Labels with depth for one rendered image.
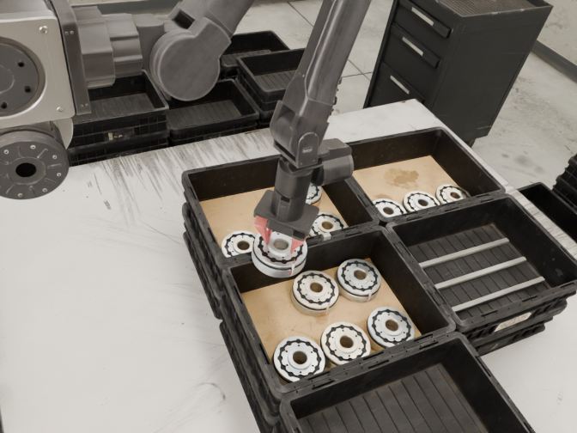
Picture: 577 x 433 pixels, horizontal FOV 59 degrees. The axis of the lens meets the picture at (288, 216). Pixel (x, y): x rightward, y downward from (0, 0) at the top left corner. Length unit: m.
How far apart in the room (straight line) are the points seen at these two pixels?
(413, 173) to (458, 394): 0.68
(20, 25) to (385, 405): 0.87
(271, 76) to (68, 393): 1.76
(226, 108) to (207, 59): 1.82
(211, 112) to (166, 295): 1.28
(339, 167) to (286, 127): 0.12
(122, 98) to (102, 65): 1.69
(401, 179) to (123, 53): 1.05
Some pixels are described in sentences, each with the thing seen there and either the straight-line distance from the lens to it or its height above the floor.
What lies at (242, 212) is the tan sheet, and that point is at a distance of 1.31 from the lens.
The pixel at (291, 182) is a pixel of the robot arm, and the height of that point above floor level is 1.23.
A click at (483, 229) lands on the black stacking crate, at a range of 1.48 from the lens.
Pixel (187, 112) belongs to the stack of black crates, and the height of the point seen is 0.38.
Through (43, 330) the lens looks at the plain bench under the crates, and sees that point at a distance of 1.30.
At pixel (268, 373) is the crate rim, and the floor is 0.93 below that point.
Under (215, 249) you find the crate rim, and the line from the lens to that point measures 1.09.
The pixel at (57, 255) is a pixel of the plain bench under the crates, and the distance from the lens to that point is 1.42.
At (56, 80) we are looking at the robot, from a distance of 0.62.
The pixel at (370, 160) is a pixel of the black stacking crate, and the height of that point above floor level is 0.86.
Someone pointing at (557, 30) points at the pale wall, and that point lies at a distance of 4.71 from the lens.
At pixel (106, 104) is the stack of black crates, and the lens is 2.28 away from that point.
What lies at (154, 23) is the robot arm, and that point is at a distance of 0.65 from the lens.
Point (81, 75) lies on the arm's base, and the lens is 0.62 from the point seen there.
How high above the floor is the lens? 1.76
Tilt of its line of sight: 45 degrees down
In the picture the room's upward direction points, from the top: 11 degrees clockwise
